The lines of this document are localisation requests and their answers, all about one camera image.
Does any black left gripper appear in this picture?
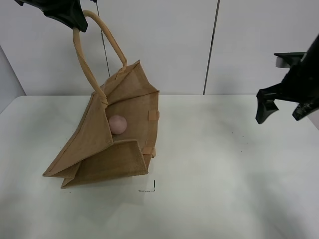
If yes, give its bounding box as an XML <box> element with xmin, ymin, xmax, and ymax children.
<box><xmin>14</xmin><ymin>0</ymin><xmax>88</xmax><ymax>32</ymax></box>

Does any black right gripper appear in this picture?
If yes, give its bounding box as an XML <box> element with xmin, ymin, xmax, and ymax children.
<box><xmin>255</xmin><ymin>52</ymin><xmax>319</xmax><ymax>124</ymax></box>

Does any pink peach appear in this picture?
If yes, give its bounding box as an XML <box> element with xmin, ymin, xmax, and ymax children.
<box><xmin>109</xmin><ymin>115</ymin><xmax>127</xmax><ymax>135</ymax></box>

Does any brown linen tote bag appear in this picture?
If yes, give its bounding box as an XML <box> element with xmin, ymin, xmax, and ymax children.
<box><xmin>43</xmin><ymin>10</ymin><xmax>160</xmax><ymax>188</ymax></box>

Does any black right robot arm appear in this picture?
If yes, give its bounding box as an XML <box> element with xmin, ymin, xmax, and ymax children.
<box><xmin>256</xmin><ymin>37</ymin><xmax>319</xmax><ymax>124</ymax></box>

